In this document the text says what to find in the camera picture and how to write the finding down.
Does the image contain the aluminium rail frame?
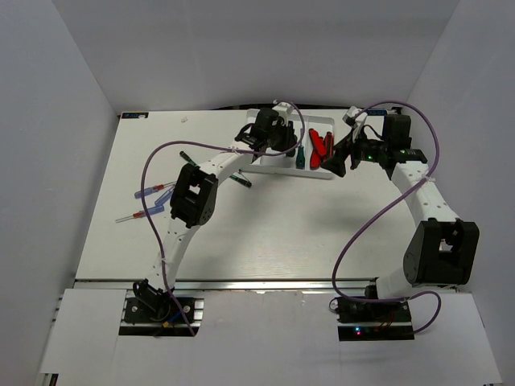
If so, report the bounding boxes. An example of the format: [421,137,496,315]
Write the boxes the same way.
[38,106,459,386]

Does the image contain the blue table label left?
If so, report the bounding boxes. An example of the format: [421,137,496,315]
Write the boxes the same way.
[120,112,149,119]

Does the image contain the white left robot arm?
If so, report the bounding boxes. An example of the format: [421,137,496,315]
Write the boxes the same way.
[142,101,307,294]

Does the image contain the red handled thin screwdriver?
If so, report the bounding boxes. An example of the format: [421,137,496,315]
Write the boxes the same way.
[115,211,146,224]

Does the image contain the small black precision screwdriver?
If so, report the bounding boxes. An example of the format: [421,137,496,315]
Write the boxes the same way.
[179,151,196,166]

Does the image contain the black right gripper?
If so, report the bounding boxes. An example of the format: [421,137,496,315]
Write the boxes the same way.
[320,125,388,178]

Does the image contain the blue handled screwdriver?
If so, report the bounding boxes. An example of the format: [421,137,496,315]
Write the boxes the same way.
[134,184,165,199]
[148,186,175,215]

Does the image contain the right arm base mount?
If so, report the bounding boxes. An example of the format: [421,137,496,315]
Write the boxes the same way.
[328,297,414,342]

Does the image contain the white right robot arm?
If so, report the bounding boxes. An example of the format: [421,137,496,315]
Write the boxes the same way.
[351,114,480,321]

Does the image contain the white compartment tray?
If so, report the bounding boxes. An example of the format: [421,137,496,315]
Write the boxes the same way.
[243,115,335,179]

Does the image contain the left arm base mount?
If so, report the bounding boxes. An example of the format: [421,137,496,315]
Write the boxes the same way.
[118,280,204,338]

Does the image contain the long green screwdriver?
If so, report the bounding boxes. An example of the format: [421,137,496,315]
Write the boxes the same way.
[295,145,306,170]

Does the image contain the red curved utility knife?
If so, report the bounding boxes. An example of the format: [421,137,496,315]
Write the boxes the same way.
[308,129,327,170]

